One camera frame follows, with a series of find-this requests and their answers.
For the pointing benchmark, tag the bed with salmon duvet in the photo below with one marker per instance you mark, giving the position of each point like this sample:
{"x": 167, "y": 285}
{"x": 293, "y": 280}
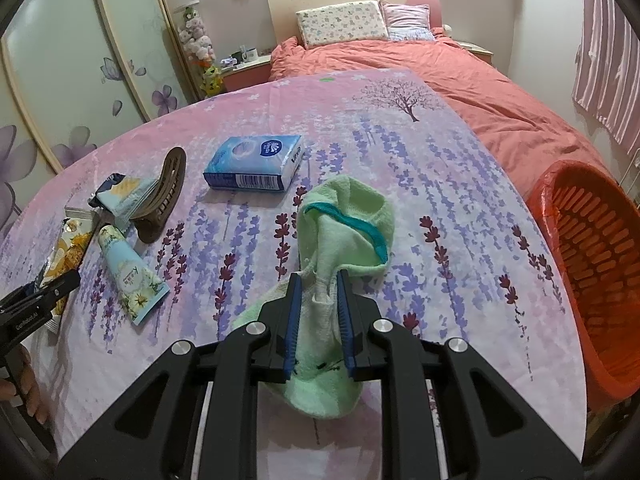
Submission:
{"x": 475, "y": 90}

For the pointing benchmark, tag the person's left hand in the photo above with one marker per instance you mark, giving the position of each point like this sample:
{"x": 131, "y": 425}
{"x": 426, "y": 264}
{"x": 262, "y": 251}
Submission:
{"x": 30, "y": 385}

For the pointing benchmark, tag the blue tissue pack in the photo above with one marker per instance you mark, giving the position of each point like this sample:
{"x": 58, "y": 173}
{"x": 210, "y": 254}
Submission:
{"x": 255, "y": 160}

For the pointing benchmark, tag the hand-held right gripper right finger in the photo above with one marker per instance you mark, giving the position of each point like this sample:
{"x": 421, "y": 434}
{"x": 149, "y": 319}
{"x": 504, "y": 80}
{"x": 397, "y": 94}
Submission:
{"x": 347, "y": 330}

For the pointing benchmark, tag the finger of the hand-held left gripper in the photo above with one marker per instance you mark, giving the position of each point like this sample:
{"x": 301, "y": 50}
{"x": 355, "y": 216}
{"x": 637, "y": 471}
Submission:
{"x": 50, "y": 290}

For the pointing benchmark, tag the yellow snack packet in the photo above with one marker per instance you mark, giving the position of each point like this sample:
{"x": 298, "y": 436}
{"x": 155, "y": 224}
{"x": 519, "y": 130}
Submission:
{"x": 67, "y": 255}

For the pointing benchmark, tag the light green sock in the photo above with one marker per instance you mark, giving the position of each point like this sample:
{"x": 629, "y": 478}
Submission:
{"x": 350, "y": 210}

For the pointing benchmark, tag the clear tube of plush toys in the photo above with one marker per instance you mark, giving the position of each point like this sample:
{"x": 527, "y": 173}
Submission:
{"x": 197, "y": 45}

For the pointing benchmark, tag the flower printed sliding wardrobe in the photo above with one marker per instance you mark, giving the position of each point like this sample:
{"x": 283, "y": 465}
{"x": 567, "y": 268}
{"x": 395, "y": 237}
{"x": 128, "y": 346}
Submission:
{"x": 75, "y": 60}

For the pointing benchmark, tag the pink striped pillow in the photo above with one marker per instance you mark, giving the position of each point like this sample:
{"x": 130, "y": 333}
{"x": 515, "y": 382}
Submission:
{"x": 407, "y": 22}

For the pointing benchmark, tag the floral hand cream tube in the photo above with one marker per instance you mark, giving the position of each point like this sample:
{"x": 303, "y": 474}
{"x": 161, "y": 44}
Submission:
{"x": 130, "y": 280}

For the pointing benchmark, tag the pink nightstand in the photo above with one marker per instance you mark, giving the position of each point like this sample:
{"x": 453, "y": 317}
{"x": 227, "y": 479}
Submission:
{"x": 477, "y": 51}
{"x": 245, "y": 76}

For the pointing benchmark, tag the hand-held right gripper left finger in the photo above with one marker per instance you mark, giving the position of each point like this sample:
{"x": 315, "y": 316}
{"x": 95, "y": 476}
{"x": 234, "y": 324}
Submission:
{"x": 292, "y": 330}

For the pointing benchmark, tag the dark blue small packet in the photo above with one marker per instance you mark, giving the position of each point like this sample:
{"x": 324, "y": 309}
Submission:
{"x": 125, "y": 195}

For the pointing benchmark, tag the pink floral printed tablecloth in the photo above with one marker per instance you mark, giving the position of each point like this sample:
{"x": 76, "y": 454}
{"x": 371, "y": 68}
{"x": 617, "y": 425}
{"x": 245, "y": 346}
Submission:
{"x": 450, "y": 240}

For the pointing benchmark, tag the brown hair claw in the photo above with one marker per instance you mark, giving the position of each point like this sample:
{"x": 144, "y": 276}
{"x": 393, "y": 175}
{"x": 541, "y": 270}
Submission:
{"x": 165, "y": 195}

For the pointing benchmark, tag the orange plastic basket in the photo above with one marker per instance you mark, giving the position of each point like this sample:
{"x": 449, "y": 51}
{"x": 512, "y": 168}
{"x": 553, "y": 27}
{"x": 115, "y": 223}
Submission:
{"x": 585, "y": 270}

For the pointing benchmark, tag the white floral pillow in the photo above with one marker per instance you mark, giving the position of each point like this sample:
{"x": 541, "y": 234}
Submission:
{"x": 340, "y": 22}

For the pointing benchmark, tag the white mug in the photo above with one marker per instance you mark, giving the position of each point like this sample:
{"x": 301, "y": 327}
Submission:
{"x": 250, "y": 53}

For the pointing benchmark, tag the beige pink headboard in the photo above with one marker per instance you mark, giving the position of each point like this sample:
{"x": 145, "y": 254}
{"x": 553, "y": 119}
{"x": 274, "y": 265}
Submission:
{"x": 300, "y": 0}

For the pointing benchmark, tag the pink striped curtain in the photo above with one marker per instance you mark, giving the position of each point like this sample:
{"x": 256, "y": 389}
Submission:
{"x": 607, "y": 60}

